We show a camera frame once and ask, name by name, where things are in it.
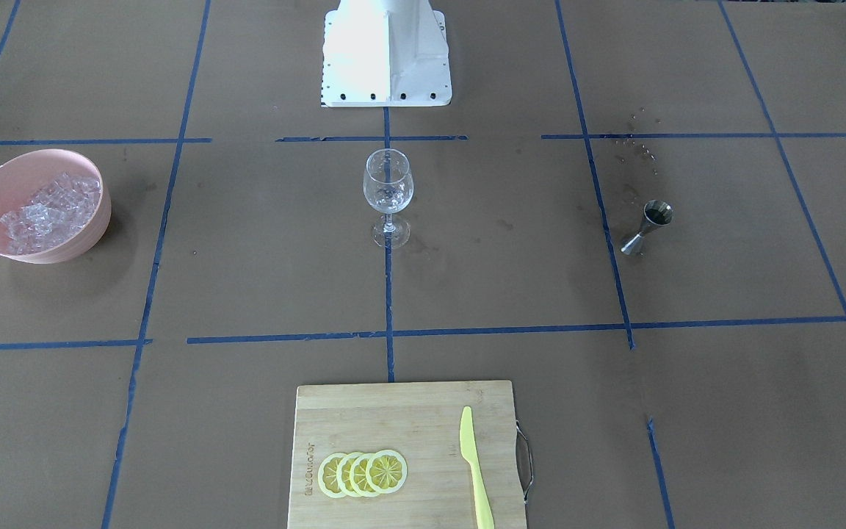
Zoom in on steel double jigger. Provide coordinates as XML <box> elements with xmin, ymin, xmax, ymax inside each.
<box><xmin>620</xmin><ymin>200</ymin><xmax>673</xmax><ymax>256</ymax></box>

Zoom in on clear wine glass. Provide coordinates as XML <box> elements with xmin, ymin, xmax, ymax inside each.
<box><xmin>363</xmin><ymin>148</ymin><xmax>414</xmax><ymax>250</ymax></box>

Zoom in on clear ice cubes pile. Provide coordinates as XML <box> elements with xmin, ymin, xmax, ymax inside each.
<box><xmin>0</xmin><ymin>172</ymin><xmax>103</xmax><ymax>255</ymax></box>

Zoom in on bamboo cutting board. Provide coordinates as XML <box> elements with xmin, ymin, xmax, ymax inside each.
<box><xmin>286</xmin><ymin>381</ymin><xmax>527</xmax><ymax>528</ymax></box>

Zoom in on yellow plastic knife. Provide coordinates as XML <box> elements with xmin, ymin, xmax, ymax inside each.
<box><xmin>458</xmin><ymin>406</ymin><xmax>496</xmax><ymax>528</ymax></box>

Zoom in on pink plastic bowl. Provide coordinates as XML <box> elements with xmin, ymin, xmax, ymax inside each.
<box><xmin>0</xmin><ymin>148</ymin><xmax>112</xmax><ymax>264</ymax></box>

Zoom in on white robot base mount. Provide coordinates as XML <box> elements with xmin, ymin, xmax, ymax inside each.
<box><xmin>320</xmin><ymin>1</ymin><xmax>453</xmax><ymax>108</ymax></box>

